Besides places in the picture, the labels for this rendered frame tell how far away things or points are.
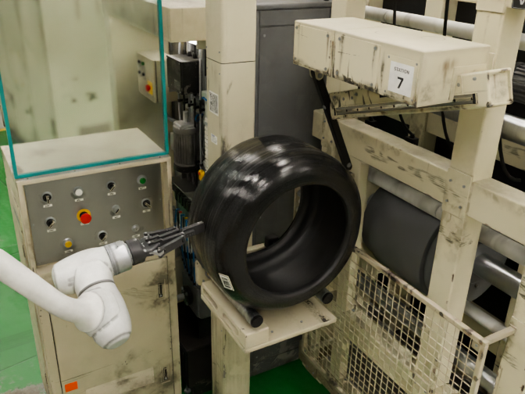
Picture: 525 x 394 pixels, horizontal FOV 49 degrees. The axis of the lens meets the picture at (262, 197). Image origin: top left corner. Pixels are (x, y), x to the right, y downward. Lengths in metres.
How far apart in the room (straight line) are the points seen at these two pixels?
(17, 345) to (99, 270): 1.87
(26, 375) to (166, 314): 0.98
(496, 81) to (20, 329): 2.81
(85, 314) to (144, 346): 1.07
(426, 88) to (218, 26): 0.71
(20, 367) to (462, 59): 2.57
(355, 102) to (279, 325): 0.81
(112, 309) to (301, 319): 0.78
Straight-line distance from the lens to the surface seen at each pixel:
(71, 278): 1.62
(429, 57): 1.54
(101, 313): 1.52
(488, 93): 1.57
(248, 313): 1.90
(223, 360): 2.46
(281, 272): 2.11
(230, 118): 1.96
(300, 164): 1.70
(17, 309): 3.71
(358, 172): 2.29
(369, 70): 1.68
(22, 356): 3.35
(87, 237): 2.26
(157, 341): 2.57
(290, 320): 2.06
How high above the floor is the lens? 2.04
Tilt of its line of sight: 25 degrees down
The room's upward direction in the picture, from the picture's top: 1 degrees clockwise
